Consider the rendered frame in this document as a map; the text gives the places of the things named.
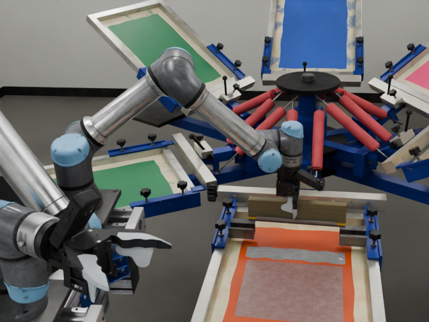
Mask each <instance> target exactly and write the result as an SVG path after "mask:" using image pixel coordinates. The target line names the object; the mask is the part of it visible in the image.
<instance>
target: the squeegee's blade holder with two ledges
mask: <svg viewBox="0 0 429 322"><path fill-rule="evenodd" d="M256 219H260V220H277V221H286V222H304V223H313V224H331V225H337V221H335V220H317V219H308V218H295V219H293V218H290V217H272V216H263V215H256Z"/></svg>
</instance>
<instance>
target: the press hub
mask: <svg viewBox="0 0 429 322"><path fill-rule="evenodd" d="M340 83H341V82H340V79H339V78H338V77H336V76H335V75H332V74H330V73H324V72H314V71H302V72H292V73H286V74H284V75H282V76H280V77H279V78H277V79H276V87H277V88H278V89H280V90H282V91H284V92H287V93H292V94H296V95H299V96H298V107H296V108H294V110H296V111H297V112H298V114H297V121H298V122H300V123H301V124H302V126H303V135H304V137H303V145H304V146H312V140H313V115H314V112H315V111H317V110H318V109H319V108H317V97H316V96H315V95H321V94H325V93H330V92H332V91H335V90H337V89H338V88H339V87H340ZM321 110H322V111H324V110H323V109H321ZM324 112H325V118H324V141H325V140H327V141H332V142H336V143H339V144H343V145H346V143H347V139H346V136H345V135H344V134H338V135H332V136H328V137H326V133H327V131H328V130H334V129H335V128H333V127H330V126H327V112H326V111H324ZM337 153H338V150H337V149H334V148H330V147H327V146H324V149H323V158H324V157H330V156H332V155H335V154H337ZM311 159H312V150H311ZM334 174H336V169H332V168H330V167H326V166H322V170H321V172H320V179H323V180H324V178H325V177H328V176H332V175H334Z"/></svg>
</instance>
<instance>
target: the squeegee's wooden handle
mask: <svg viewBox="0 0 429 322"><path fill-rule="evenodd" d="M285 203H287V199H283V198H273V197H253V196H250V197H249V198H248V216H249V217H256V215H263V216H272V217H290V218H293V214H292V213H290V212H287V211H283V210H282V209H281V205H283V204H285ZM346 214H347V203H343V202H332V201H313V200H302V199H298V202H297V216H296V218H300V219H317V220H335V221H337V223H340V224H345V223H346Z"/></svg>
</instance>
